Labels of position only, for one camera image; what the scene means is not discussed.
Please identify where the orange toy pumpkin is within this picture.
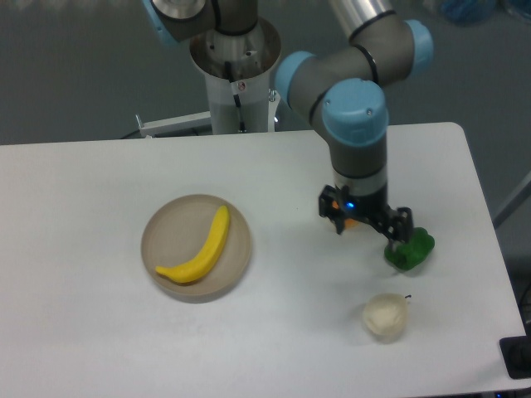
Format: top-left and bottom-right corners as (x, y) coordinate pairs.
(330, 201), (359, 235)

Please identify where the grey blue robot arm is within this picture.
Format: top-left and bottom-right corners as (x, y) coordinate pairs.
(145, 1), (433, 251)

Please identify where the yellow toy banana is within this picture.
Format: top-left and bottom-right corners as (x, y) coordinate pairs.
(155, 205), (231, 284)

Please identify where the white left mounting bracket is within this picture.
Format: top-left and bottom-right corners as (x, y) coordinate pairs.
(135, 111), (212, 138)

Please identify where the black device at table edge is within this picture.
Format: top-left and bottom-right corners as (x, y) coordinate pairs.
(499, 336), (530, 380)

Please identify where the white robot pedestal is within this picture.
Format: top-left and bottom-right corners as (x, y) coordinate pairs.
(190, 17), (281, 135)

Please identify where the green toy bell pepper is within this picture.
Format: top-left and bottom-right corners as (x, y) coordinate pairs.
(384, 227), (436, 271)

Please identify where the beige round plate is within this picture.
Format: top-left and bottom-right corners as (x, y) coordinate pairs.
(141, 195), (252, 303)

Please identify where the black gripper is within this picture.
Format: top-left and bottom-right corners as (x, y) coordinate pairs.
(318, 184), (414, 252)

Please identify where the white toy pear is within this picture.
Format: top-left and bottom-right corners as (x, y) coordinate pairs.
(362, 294), (409, 339)

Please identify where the blue plastic bag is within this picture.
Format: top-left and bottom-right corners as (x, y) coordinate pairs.
(435, 0), (497, 27)

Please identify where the grey metal table leg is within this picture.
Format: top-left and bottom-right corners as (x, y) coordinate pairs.
(492, 172), (530, 229)

